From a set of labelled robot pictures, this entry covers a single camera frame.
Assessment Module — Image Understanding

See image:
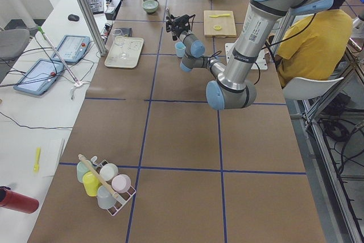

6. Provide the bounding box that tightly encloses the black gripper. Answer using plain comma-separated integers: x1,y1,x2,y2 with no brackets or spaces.
166,14,196,41

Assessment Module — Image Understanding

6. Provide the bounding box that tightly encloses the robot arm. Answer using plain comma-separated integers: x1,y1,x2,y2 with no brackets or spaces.
166,0,333,110

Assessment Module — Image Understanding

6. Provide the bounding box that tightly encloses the light blue cup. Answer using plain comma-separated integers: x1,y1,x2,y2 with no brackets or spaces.
175,42,186,58

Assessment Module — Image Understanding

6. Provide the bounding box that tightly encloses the cream white cup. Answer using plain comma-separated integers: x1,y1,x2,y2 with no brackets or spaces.
100,163,118,182

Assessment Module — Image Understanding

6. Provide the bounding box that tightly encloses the pink cup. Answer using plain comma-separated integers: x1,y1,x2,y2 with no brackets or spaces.
111,174,131,193

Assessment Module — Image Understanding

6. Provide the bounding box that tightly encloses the mint green cup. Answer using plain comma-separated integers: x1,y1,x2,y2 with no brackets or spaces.
76,161,89,183

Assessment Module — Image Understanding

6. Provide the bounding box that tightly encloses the yellow cup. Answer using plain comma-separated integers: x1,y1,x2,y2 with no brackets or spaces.
82,171,101,197

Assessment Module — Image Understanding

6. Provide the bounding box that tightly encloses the clear grey cup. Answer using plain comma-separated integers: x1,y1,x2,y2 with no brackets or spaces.
97,186,116,209

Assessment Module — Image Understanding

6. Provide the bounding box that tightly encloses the green bowl of ice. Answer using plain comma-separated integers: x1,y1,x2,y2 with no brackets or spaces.
142,0,159,14

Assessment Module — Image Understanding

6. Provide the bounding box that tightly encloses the wooden cutting board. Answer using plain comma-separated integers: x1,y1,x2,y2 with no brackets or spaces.
204,10,237,38

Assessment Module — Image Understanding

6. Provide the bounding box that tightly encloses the cream bear tray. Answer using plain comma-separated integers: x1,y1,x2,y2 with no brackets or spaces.
105,38,144,69

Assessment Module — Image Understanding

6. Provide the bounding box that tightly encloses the clear wine glass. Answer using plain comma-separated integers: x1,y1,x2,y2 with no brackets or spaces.
111,29,127,59

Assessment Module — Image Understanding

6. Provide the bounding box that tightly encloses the yellow plastic knife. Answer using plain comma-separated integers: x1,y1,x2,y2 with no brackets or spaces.
209,14,230,18

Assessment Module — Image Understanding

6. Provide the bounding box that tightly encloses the black keyboard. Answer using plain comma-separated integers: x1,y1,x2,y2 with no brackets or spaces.
88,0,104,14

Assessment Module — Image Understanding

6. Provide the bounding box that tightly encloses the far teach pendant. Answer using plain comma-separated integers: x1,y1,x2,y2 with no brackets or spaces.
56,35,90,64

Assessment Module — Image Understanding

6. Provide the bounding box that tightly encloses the teach pendant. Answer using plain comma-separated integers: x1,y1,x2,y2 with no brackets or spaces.
13,59,64,96
56,35,90,64

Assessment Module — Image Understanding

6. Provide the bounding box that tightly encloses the black computer mouse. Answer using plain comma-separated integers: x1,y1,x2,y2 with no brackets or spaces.
68,14,80,22

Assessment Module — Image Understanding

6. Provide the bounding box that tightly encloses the pink rod green tip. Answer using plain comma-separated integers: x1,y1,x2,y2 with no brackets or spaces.
38,26,81,86

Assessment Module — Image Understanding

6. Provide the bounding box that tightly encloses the person in yellow shirt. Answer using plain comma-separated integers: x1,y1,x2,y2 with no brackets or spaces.
275,0,353,87

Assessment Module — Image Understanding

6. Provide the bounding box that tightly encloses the near teach pendant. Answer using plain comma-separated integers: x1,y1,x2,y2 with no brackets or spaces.
13,59,64,96

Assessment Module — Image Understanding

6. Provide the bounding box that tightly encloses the grey office chair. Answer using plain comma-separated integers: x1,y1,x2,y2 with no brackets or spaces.
1,28,30,61

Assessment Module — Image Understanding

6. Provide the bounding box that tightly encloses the yellow plastic spoon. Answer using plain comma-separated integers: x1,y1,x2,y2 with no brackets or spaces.
33,147,41,172

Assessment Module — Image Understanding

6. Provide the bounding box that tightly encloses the red bottle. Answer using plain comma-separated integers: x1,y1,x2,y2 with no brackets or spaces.
1,187,39,214

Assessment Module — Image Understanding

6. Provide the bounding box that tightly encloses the aluminium frame post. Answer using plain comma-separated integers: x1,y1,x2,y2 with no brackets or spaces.
77,0,107,56

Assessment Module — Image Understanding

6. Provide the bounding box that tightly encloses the wooden rack handle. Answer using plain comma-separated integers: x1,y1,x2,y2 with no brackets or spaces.
78,154,119,199

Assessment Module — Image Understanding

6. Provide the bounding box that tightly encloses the white wire cup rack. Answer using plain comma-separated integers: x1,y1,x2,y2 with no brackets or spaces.
91,156,136,216

